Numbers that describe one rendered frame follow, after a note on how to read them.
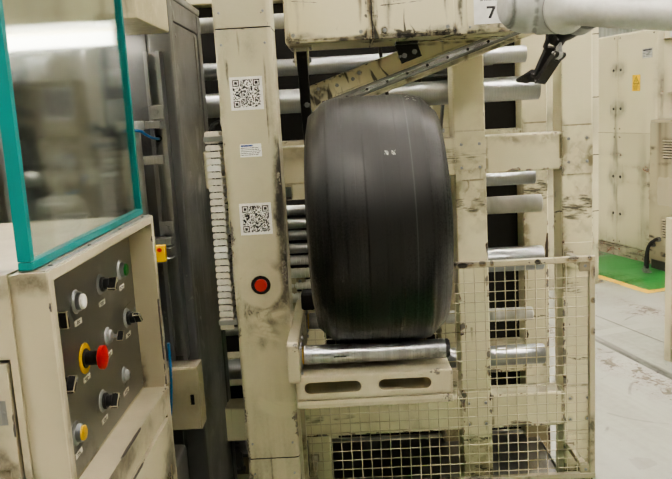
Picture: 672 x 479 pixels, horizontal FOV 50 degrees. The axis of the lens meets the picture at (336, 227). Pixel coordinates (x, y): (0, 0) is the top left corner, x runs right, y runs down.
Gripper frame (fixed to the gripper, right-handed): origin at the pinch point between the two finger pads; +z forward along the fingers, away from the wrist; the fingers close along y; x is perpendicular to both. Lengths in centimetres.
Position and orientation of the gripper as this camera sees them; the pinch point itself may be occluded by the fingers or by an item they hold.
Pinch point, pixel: (523, 52)
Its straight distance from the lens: 182.3
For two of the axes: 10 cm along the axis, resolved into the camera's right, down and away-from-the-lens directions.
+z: -2.7, 1.4, 9.5
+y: 0.1, -9.9, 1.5
